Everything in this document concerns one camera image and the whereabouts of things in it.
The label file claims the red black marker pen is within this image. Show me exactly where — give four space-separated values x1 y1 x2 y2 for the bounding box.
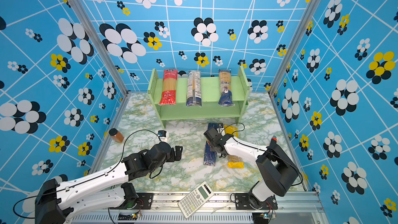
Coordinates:
269 135 277 147

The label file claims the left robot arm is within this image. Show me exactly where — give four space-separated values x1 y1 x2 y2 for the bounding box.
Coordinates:
32 142 183 224

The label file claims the spice jar black lid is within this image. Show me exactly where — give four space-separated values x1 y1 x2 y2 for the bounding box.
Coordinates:
108 128 124 143

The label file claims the red spaghetti bag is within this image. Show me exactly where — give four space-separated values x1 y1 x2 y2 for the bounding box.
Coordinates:
159 69 178 105

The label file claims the white scientific calculator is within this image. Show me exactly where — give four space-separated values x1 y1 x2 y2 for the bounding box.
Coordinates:
177 181 214 219

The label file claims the yellow blue spaghetti bag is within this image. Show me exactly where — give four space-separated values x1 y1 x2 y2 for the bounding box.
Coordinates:
218 69 234 107

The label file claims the blue Barilla pasta box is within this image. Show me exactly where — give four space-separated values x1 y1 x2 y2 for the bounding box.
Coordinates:
204 123 223 166

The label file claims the green wooden shelf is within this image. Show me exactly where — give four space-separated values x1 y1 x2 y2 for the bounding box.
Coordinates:
147 67 250 127

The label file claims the aluminium front rail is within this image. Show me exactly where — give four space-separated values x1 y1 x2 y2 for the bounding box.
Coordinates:
66 191 329 224

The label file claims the clear grey spaghetti bag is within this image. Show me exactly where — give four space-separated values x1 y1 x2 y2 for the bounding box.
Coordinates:
186 71 202 107

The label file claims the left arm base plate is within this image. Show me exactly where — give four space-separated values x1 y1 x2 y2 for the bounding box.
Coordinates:
111 192 154 210

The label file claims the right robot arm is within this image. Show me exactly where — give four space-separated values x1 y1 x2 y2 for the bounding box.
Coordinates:
204 128 301 209

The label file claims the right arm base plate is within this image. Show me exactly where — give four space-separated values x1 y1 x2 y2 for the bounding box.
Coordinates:
230 193 278 212

